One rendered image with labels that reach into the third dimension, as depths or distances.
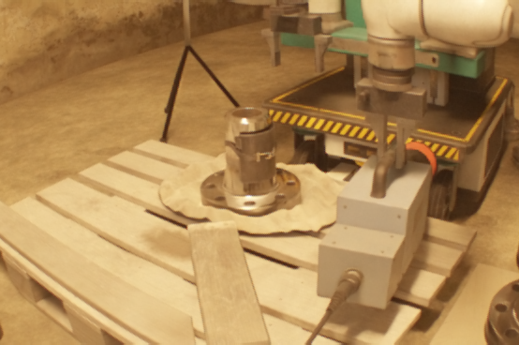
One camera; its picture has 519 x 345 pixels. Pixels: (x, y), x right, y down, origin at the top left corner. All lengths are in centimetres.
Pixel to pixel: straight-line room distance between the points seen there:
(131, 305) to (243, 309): 26
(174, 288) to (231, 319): 28
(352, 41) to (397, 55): 74
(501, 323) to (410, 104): 44
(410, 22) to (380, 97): 17
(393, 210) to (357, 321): 26
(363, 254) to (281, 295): 31
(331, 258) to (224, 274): 24
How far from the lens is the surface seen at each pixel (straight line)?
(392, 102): 104
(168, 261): 139
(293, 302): 122
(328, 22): 180
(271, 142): 151
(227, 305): 107
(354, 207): 104
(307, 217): 148
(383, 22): 99
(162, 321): 116
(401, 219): 102
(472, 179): 185
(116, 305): 121
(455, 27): 94
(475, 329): 138
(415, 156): 128
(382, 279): 100
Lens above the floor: 87
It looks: 23 degrees down
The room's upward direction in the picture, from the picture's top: 3 degrees counter-clockwise
